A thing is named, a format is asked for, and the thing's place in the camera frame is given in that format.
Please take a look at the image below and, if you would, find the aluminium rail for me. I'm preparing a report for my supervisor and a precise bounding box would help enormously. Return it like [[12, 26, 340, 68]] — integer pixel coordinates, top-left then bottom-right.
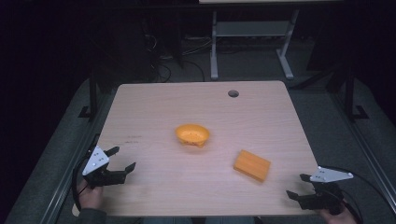
[[328, 91, 396, 208], [38, 91, 118, 224]]

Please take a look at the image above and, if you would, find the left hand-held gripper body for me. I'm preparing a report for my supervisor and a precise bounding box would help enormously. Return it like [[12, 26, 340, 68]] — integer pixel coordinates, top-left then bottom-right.
[[81, 134, 110, 189]]

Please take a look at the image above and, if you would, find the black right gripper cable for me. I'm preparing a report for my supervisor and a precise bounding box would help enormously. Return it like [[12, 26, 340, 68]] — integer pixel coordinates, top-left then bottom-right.
[[320, 165, 396, 224]]

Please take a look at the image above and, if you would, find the orange rectangular block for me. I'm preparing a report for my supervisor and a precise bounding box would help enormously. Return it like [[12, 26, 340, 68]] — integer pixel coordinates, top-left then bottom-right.
[[233, 149, 272, 183]]

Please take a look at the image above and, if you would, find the orange plastic bowl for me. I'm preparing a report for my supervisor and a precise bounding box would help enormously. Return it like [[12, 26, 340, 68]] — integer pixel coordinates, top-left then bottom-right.
[[175, 123, 211, 148]]

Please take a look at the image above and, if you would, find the white metal desk frame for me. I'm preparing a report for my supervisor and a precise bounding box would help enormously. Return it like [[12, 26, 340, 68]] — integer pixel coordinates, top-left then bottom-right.
[[199, 0, 344, 81]]

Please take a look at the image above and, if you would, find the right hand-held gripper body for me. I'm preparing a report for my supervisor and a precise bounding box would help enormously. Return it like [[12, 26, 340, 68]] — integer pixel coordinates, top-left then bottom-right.
[[309, 165, 355, 217]]

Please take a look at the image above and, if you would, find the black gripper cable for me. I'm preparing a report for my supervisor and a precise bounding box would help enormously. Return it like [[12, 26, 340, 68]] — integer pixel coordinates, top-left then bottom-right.
[[320, 165, 396, 224], [71, 133, 101, 213]]

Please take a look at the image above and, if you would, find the person's right hand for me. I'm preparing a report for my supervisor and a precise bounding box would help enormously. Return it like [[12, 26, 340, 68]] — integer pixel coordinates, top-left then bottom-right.
[[317, 201, 359, 224]]

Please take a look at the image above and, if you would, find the bundle of floor cables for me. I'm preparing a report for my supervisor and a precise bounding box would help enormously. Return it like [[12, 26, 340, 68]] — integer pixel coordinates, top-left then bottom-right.
[[144, 32, 216, 83]]

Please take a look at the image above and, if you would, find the black metal stand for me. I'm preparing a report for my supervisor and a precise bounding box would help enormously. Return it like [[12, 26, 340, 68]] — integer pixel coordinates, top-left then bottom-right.
[[342, 60, 371, 123], [78, 69, 101, 121]]

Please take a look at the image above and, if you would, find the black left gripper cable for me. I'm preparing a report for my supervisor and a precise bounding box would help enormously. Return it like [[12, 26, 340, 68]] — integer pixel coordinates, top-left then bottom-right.
[[71, 133, 101, 213]]

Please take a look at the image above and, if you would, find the person's left hand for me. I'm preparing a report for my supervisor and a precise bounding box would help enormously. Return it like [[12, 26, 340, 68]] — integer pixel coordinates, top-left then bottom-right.
[[77, 179, 105, 211]]

